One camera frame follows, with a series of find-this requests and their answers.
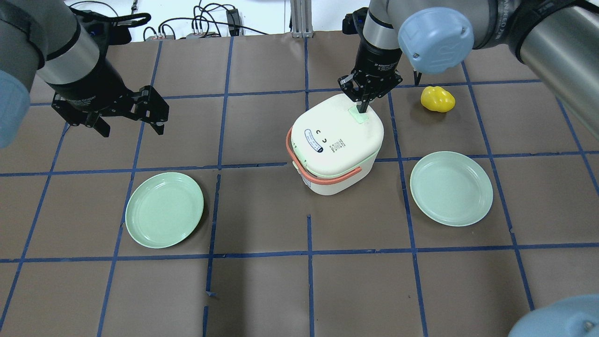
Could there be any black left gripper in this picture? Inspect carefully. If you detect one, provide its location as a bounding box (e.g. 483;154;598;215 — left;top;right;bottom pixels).
51;85;169;137

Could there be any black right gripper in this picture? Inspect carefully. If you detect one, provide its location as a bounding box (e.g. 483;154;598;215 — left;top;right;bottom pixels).
338;41;402;114

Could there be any white toy rice cooker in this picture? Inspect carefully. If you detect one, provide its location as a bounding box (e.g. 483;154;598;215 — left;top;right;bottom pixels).
286;94;384;196

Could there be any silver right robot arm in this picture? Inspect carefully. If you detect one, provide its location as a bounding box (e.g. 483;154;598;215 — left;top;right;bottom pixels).
338;0;599;137

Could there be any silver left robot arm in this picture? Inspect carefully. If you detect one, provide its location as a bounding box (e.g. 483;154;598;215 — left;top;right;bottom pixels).
0;0;169;148

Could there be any yellow toy bell pepper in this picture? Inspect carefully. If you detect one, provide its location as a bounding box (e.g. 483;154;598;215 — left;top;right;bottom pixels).
421;86;456;113

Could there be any green plate left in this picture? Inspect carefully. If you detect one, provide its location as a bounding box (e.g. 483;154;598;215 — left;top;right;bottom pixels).
124;171;204;249

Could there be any green plate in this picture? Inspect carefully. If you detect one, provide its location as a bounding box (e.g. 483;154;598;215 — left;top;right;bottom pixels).
124;171;204;249
410;151;494;227

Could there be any green plate right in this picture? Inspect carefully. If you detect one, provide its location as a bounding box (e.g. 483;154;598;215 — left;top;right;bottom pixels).
410;151;494;227

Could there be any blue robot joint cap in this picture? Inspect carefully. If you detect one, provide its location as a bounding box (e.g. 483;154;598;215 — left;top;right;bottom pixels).
508;294;599;337

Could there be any aluminium frame post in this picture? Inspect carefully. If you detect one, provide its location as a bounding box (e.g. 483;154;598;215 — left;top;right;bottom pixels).
290;0;314;38

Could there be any black cables bundle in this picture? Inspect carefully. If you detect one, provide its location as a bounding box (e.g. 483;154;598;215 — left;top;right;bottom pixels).
70;0;291;42

